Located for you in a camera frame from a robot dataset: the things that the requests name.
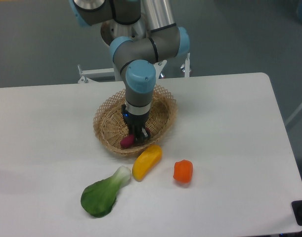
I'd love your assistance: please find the green bok choy toy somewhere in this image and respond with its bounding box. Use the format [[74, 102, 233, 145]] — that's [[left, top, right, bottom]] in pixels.
[[81, 166, 131, 218]]

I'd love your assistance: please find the orange bell pepper toy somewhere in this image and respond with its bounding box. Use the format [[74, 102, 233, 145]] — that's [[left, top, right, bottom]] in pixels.
[[173, 159, 193, 184]]

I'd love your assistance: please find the white frame post right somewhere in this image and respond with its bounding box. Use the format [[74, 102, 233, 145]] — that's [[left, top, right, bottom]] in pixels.
[[284, 102, 302, 129]]

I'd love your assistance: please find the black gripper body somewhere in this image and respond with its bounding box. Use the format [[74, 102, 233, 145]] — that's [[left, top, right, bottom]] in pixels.
[[121, 104, 149, 131]]

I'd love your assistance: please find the woven wicker basket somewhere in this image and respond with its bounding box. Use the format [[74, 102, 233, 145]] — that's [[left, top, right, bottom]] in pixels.
[[93, 85, 178, 157]]

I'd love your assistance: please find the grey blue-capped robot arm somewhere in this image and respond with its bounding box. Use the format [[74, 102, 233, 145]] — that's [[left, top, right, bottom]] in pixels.
[[69, 0, 190, 148]]

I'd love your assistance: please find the black device at table edge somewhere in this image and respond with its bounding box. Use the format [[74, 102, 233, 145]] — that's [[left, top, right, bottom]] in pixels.
[[292, 200, 302, 226]]

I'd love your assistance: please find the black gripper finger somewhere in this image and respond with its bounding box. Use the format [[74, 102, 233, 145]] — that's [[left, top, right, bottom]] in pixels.
[[129, 125, 136, 144], [138, 126, 151, 143]]

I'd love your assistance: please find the purple sweet potato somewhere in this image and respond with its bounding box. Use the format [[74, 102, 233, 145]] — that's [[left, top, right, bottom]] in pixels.
[[120, 131, 145, 149]]

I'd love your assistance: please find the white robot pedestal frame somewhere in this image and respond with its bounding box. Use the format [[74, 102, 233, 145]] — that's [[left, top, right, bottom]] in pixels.
[[78, 52, 192, 83]]

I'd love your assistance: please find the yellow mango toy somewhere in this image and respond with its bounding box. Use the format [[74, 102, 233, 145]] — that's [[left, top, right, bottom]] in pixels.
[[132, 145, 163, 182]]

